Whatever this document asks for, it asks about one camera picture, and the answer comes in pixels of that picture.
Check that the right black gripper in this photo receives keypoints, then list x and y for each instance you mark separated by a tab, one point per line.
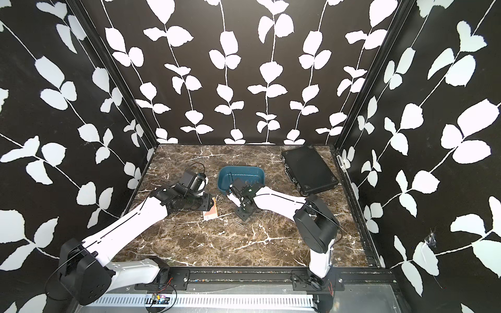
242	216

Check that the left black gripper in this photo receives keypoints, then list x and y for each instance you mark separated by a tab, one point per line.
207	205

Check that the teal plastic storage box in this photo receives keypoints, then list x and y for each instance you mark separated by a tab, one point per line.
230	173

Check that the playing card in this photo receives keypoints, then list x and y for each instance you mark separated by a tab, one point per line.
211	214

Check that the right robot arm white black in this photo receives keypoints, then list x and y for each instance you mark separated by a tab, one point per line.
314	221

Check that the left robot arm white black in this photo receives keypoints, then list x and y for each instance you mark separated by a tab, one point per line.
86	269

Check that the nails heap inside box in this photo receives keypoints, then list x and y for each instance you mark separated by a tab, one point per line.
252	181

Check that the steel nail pile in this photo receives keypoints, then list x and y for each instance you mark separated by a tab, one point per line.
240	225

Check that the black carrying case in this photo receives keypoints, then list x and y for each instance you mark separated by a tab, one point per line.
308	171

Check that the white perforated strip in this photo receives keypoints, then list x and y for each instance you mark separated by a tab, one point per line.
216	301

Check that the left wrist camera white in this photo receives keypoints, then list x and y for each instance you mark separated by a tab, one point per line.
192	183

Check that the small circuit board with wires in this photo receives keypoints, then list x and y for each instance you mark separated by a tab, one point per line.
163	303

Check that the black front rail base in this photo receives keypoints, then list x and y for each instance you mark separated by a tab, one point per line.
299	278

